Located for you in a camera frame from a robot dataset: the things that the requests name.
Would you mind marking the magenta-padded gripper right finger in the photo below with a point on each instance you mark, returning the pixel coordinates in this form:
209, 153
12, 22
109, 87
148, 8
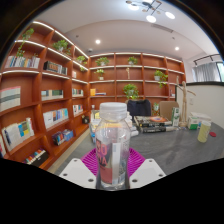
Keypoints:
148, 171

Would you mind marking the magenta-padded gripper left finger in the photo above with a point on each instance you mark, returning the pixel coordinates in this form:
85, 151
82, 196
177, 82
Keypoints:
76, 171

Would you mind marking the clear plastic bottle red label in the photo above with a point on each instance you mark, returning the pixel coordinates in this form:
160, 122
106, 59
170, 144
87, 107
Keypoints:
112, 146

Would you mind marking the stack of assorted small books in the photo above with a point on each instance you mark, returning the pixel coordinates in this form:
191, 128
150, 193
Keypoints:
134, 128

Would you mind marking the tall green white carton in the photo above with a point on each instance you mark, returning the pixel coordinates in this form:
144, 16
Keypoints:
175, 116

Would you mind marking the tan chair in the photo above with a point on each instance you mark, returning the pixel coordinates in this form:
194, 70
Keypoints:
165, 109

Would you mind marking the dark blue chair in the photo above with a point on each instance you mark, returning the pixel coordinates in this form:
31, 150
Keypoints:
139, 107

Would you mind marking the yellow striped cartoon mug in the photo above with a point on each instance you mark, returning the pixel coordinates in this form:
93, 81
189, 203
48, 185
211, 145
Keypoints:
204, 131

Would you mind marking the wooden artist mannequin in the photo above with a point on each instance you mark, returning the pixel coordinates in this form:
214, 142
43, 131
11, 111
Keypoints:
183, 101

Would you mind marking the orange wooden shelf unit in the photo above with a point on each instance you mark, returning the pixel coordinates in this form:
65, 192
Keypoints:
40, 90

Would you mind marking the grey window curtain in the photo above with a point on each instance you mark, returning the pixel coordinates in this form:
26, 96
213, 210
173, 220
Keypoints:
206, 71

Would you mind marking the recessed ceiling light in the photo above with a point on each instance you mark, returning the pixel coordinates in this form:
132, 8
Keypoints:
177, 48
97, 41

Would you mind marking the ceiling air vent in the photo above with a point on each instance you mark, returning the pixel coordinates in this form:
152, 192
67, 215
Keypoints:
161, 27

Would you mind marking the branched ceiling lamp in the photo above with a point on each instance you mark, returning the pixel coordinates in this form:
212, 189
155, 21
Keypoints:
151, 18

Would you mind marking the white wall switch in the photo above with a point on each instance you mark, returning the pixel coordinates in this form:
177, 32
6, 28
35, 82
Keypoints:
191, 101

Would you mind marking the black ceiling track rail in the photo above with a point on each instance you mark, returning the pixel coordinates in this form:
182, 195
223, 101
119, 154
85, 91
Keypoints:
206, 58

